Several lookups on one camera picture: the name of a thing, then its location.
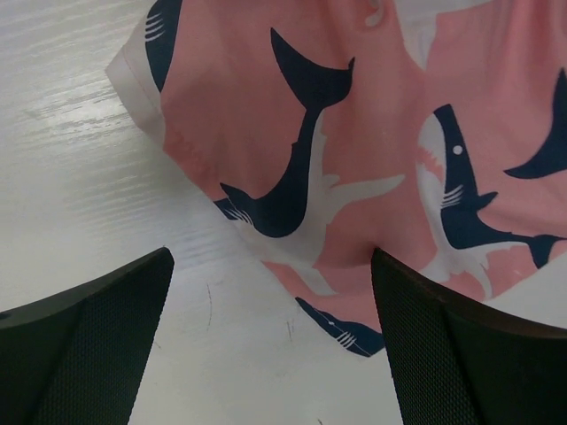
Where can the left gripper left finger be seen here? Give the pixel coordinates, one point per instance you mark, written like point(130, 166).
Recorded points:
point(78, 357)

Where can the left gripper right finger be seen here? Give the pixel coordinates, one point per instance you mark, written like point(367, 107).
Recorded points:
point(456, 361)

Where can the pink shark print shorts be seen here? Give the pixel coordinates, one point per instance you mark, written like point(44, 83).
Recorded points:
point(323, 130)

